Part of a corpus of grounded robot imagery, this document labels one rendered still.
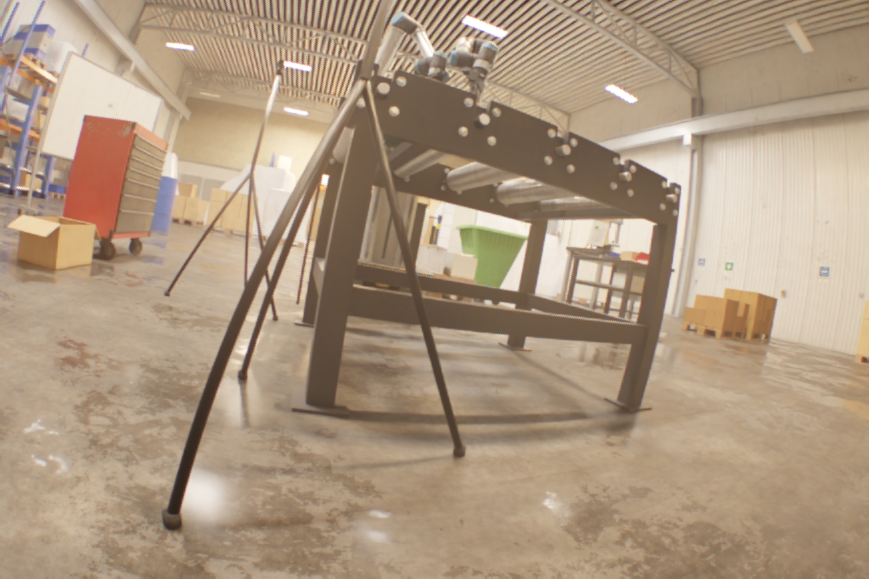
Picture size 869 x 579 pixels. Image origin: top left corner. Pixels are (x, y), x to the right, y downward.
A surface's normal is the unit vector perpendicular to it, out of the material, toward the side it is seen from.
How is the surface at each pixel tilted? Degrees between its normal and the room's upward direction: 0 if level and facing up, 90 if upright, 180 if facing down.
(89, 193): 90
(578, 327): 90
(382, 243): 90
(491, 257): 101
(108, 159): 90
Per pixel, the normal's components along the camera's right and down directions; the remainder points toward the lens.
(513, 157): 0.33, 0.06
